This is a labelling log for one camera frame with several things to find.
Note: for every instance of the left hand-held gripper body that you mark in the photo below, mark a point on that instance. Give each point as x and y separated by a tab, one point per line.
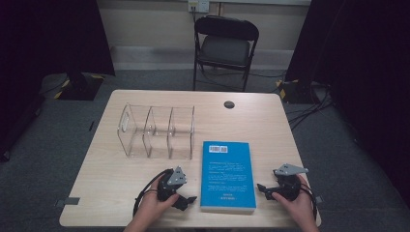
169	188

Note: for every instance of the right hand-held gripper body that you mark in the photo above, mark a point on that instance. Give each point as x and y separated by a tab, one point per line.
288	188

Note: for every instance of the blue book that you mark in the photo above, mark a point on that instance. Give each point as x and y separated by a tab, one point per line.
228	180

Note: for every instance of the clear acrylic divider rack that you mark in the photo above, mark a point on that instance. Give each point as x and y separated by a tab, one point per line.
180	141

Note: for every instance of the person's right hand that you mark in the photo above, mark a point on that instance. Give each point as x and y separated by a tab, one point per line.
303	206

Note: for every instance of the person's left hand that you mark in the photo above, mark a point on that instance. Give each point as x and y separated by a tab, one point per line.
150	206

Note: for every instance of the stand base with yellow tape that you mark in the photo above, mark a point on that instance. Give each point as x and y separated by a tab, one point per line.
296	90
77	85

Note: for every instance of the black folding chair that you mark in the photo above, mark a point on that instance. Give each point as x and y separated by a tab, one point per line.
224	50

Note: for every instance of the dark curtain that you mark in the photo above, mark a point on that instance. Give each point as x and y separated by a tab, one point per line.
364	64
48	38

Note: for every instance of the grey table bracket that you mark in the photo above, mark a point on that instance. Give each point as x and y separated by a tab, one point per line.
67	201
319	199

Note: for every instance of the white wall socket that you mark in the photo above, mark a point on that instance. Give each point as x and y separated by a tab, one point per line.
199	5

